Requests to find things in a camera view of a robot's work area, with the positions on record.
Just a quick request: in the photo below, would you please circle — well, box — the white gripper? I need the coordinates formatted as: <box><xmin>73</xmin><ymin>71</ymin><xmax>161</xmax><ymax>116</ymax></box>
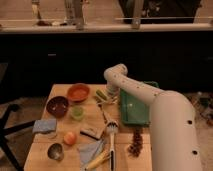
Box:
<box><xmin>93</xmin><ymin>83</ymin><xmax>119</xmax><ymax>104</ymax></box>

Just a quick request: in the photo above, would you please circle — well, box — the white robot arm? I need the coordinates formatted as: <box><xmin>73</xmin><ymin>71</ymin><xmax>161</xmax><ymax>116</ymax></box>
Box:
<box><xmin>103</xmin><ymin>64</ymin><xmax>203</xmax><ymax>171</ymax></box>

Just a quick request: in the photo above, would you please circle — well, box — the orange-red bowl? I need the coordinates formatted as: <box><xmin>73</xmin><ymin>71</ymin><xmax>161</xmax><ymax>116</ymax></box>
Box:
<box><xmin>67</xmin><ymin>83</ymin><xmax>90</xmax><ymax>102</ymax></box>

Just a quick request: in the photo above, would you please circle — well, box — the dark red bowl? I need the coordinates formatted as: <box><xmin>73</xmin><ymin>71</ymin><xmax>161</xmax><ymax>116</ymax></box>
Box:
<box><xmin>46</xmin><ymin>96</ymin><xmax>69</xmax><ymax>118</ymax></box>

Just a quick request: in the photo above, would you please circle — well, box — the silver fork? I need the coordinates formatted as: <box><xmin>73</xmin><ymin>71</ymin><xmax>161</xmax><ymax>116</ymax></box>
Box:
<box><xmin>98</xmin><ymin>103</ymin><xmax>109</xmax><ymax>124</ymax></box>

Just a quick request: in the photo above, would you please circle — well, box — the white dish brush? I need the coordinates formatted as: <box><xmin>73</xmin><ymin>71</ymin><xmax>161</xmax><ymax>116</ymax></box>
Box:
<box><xmin>106</xmin><ymin>122</ymin><xmax>118</xmax><ymax>171</ymax></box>

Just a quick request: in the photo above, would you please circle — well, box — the green plastic tray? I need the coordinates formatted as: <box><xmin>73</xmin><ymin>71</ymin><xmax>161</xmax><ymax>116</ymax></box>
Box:
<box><xmin>120</xmin><ymin>89</ymin><xmax>153</xmax><ymax>127</ymax></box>

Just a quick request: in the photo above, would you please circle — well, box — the small green cup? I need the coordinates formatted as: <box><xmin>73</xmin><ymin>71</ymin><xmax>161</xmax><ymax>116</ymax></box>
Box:
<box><xmin>71</xmin><ymin>106</ymin><xmax>83</xmax><ymax>121</ymax></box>

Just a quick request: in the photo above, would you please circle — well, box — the dark sponge block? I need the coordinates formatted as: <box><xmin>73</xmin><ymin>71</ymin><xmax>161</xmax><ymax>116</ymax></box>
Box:
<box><xmin>80</xmin><ymin>127</ymin><xmax>103</xmax><ymax>140</ymax></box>

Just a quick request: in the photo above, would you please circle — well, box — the orange round fruit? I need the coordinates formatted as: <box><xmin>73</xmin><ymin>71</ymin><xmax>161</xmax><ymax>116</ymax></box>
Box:
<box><xmin>63</xmin><ymin>132</ymin><xmax>77</xmax><ymax>145</ymax></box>

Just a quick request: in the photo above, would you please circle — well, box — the grey-blue cloth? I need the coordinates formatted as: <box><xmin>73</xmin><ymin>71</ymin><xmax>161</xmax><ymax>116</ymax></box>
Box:
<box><xmin>78</xmin><ymin>140</ymin><xmax>105</xmax><ymax>171</ymax></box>

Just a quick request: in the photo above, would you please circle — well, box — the yellow banana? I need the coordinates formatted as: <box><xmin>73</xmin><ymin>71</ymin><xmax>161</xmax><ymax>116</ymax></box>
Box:
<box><xmin>85</xmin><ymin>150</ymin><xmax>110</xmax><ymax>171</ymax></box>

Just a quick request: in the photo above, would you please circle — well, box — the blue folded cloth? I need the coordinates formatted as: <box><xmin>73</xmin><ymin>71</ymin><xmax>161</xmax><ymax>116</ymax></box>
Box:
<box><xmin>33</xmin><ymin>119</ymin><xmax>57</xmax><ymax>134</ymax></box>

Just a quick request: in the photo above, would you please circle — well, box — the small metal cup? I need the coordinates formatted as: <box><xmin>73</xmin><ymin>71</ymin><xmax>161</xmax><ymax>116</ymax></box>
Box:
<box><xmin>47</xmin><ymin>143</ymin><xmax>64</xmax><ymax>161</ymax></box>

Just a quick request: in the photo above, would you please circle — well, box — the black office chair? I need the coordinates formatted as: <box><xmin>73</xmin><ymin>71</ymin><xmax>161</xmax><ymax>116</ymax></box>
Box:
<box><xmin>0</xmin><ymin>62</ymin><xmax>34</xmax><ymax>171</ymax></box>

